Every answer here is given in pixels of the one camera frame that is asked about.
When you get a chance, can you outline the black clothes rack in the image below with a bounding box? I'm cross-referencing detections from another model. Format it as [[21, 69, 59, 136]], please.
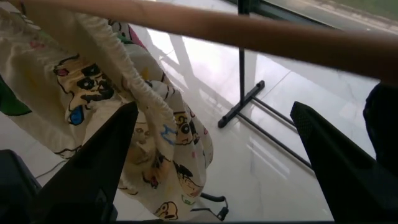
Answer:
[[217, 0, 313, 170]]

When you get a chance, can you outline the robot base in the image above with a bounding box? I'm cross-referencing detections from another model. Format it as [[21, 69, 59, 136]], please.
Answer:
[[0, 149, 43, 222]]

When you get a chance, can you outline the black garment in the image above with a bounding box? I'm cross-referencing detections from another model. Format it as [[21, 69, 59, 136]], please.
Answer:
[[363, 81, 398, 175]]

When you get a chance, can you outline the cream printed garment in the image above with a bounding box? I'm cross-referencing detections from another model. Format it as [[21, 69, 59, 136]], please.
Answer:
[[0, 0, 215, 222]]

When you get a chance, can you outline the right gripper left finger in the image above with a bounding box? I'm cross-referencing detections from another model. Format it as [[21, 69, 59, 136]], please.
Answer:
[[33, 101, 139, 222]]

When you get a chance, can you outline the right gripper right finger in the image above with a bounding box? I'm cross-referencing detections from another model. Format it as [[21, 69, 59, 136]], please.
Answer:
[[289, 101, 398, 222]]

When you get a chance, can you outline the black cable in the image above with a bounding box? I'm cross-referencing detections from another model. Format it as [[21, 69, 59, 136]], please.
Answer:
[[190, 192, 230, 222]]

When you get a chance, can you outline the thin grey cable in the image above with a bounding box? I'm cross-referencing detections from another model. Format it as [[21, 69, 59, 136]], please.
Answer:
[[34, 159, 68, 180]]

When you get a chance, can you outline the pink clothes hanger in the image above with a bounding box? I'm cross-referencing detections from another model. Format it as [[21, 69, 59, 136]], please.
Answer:
[[18, 0, 398, 84]]

